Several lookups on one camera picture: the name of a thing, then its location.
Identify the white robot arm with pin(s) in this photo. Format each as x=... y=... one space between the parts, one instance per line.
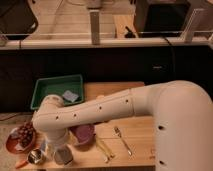
x=182 y=112

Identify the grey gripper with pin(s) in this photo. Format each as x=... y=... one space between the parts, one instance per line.
x=62 y=155

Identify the silver fork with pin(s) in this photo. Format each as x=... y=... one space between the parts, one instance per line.
x=118 y=133

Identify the yellow utensil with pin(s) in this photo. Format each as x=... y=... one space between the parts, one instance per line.
x=106 y=151

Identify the dark grapes bunch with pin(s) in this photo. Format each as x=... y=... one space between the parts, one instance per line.
x=25 y=134

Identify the orange carrot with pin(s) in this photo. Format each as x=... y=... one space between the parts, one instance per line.
x=21 y=164

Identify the black monitor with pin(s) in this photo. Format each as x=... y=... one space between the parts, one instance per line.
x=17 y=17

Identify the green plastic bin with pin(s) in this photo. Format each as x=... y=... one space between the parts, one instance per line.
x=57 y=86

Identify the wooden cutting board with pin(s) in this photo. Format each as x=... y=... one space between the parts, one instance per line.
x=138 y=132

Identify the purple bowl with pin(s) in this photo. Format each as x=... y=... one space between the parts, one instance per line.
x=83 y=133

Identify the small metal cup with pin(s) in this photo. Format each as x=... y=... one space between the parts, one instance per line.
x=36 y=157

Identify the grey vertical post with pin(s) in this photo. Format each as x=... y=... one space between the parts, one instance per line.
x=95 y=27

